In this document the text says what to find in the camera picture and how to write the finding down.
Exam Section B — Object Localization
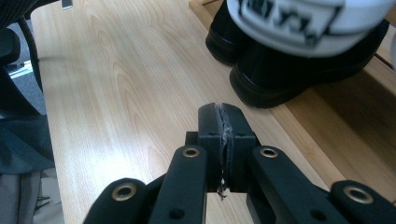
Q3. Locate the black office chair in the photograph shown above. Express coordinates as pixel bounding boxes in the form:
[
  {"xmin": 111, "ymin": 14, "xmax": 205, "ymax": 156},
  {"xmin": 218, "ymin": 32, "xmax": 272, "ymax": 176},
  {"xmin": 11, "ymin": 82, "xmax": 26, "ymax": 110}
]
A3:
[{"xmin": 0, "ymin": 0, "xmax": 60, "ymax": 118}]

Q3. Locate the black white canvas sneaker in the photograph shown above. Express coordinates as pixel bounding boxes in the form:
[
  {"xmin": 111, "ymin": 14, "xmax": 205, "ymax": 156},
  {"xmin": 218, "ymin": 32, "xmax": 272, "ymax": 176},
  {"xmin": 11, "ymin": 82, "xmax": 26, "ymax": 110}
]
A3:
[{"xmin": 226, "ymin": 0, "xmax": 396, "ymax": 59}]

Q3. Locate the dark cloth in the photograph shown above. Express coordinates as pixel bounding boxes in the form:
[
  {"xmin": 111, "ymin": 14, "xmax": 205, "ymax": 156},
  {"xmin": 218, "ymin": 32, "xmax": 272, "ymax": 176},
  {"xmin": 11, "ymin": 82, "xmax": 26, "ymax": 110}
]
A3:
[{"xmin": 0, "ymin": 115, "xmax": 56, "ymax": 175}]

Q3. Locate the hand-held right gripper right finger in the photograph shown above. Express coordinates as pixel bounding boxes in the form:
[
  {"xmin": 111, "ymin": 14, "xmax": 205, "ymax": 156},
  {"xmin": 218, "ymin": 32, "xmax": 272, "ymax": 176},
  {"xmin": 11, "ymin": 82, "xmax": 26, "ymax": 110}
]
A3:
[{"xmin": 221, "ymin": 103, "xmax": 261, "ymax": 192}]

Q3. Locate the grey cloth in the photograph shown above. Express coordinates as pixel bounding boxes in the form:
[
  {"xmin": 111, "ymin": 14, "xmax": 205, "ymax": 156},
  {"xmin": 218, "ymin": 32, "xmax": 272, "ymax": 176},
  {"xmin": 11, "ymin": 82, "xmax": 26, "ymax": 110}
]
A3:
[{"xmin": 0, "ymin": 172, "xmax": 43, "ymax": 224}]

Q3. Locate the black leather shoe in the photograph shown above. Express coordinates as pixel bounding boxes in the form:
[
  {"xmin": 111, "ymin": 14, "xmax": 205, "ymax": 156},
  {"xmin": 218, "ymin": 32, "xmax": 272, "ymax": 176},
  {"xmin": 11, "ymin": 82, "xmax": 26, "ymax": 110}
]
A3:
[
  {"xmin": 229, "ymin": 19, "xmax": 390, "ymax": 109},
  {"xmin": 205, "ymin": 0, "xmax": 254, "ymax": 66}
]

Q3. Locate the wooden three-tier shoe rack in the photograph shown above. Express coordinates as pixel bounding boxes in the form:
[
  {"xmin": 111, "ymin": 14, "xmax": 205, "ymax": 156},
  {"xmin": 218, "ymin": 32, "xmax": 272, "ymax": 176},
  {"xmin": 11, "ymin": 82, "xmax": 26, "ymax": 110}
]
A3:
[{"xmin": 189, "ymin": 0, "xmax": 396, "ymax": 203}]

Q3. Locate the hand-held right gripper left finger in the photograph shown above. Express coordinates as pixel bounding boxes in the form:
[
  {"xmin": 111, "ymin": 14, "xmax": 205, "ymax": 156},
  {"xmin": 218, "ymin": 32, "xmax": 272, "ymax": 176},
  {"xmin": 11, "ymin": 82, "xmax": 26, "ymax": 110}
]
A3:
[{"xmin": 185, "ymin": 102, "xmax": 227, "ymax": 192}]

